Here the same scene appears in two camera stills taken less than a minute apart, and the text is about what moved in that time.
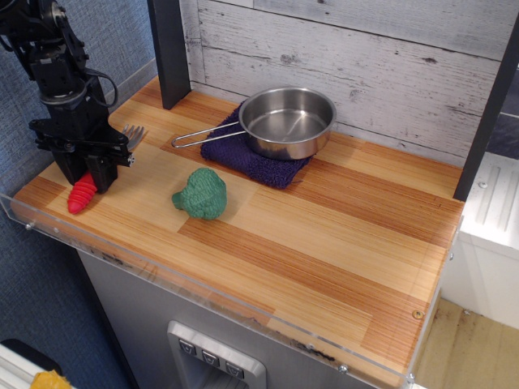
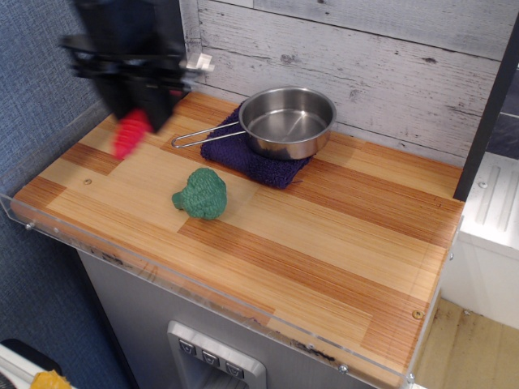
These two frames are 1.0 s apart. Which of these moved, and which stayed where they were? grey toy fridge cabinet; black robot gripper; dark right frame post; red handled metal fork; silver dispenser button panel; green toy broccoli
Moved: black robot gripper; red handled metal fork
Stayed: green toy broccoli; dark right frame post; grey toy fridge cabinet; silver dispenser button panel
